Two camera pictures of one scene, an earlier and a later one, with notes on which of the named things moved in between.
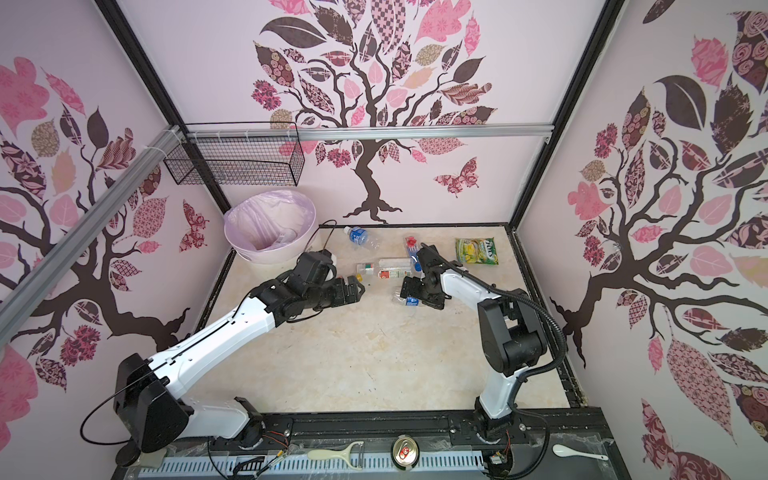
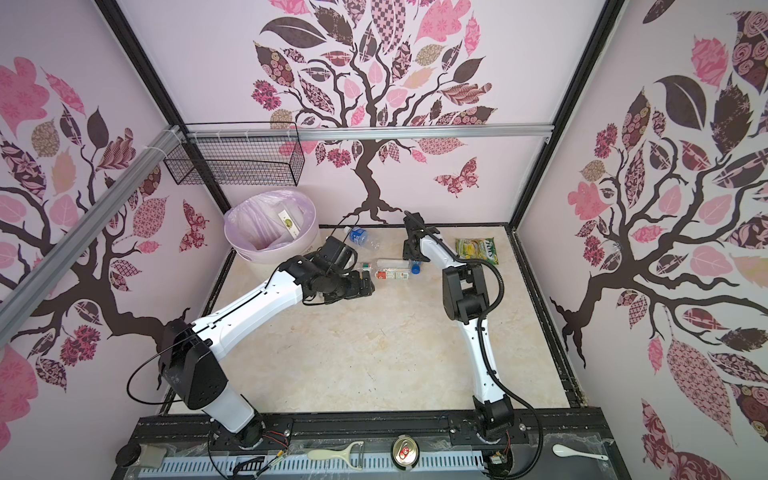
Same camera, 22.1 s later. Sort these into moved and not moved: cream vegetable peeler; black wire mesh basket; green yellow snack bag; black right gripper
Moved: black right gripper
Not moved: cream vegetable peeler; green yellow snack bag; black wire mesh basket
